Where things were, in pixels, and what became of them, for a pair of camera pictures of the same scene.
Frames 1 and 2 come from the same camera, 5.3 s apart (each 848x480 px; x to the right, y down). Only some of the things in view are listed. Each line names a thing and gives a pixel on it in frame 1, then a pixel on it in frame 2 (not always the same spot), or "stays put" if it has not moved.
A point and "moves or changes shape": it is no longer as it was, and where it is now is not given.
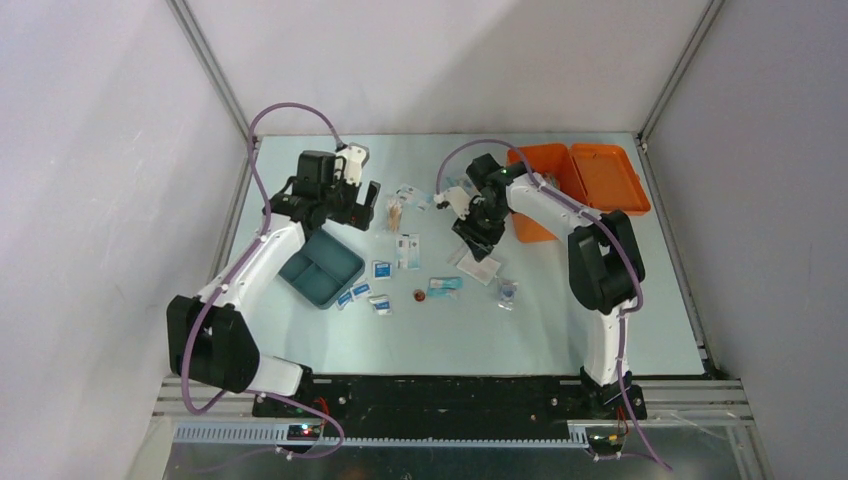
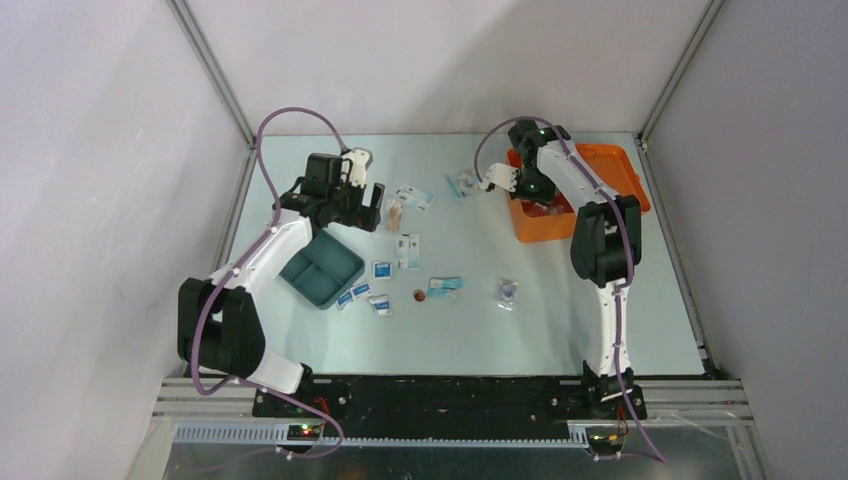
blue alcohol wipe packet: x=382 y=270 stays put
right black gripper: x=481 y=243 to x=546 y=196
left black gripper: x=355 y=215 stays put
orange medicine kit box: x=601 y=178 stays put
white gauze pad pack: x=482 y=271 moves or changes shape
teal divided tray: x=325 y=268 stays put
